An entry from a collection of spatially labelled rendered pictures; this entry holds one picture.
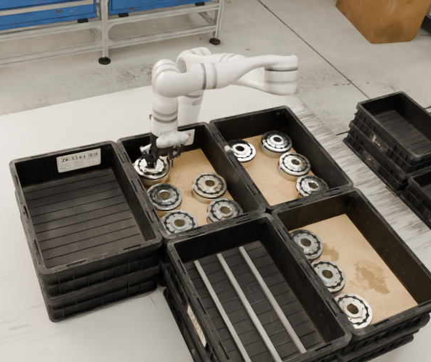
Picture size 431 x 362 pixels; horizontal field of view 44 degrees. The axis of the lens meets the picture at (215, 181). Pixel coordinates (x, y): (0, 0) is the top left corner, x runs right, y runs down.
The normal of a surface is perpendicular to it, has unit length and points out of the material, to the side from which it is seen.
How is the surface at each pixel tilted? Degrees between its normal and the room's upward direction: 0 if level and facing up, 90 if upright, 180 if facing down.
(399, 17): 90
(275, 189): 0
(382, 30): 91
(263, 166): 0
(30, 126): 0
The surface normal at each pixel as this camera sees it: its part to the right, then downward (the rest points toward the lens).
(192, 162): 0.13, -0.70
